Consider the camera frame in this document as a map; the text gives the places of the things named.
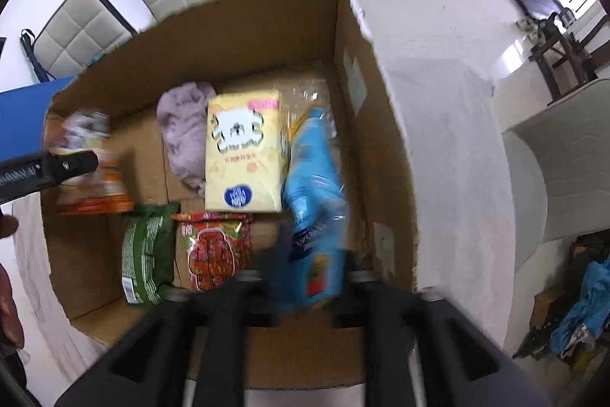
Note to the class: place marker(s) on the dark wooden stool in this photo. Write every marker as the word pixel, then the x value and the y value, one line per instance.
pixel 564 48

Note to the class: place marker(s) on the person left hand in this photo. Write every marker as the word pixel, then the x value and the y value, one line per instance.
pixel 12 332

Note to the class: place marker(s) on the lavender cloth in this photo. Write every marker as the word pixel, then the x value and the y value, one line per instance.
pixel 183 120

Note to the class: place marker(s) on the light blue snack bag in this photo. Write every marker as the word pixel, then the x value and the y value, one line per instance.
pixel 313 192

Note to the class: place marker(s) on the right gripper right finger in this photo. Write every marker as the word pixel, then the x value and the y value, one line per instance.
pixel 459 364

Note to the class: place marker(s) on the red snack bag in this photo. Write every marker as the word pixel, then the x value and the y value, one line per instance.
pixel 210 249

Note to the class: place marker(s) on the yellow tissue pack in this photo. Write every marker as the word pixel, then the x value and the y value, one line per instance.
pixel 247 149

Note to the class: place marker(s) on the white tablecloth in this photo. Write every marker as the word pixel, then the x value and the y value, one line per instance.
pixel 418 86

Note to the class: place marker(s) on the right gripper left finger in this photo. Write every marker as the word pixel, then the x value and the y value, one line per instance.
pixel 149 365

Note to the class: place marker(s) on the blue foam mat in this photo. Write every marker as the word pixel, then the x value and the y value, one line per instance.
pixel 22 115

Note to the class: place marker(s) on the cardboard box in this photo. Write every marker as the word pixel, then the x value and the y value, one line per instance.
pixel 243 48

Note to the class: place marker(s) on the orange panda snack bag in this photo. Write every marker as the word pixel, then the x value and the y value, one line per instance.
pixel 93 183

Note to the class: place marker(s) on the green snack bag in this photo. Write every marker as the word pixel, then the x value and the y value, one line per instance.
pixel 148 253

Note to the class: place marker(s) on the blue plastic bag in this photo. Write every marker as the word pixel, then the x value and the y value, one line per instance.
pixel 586 320

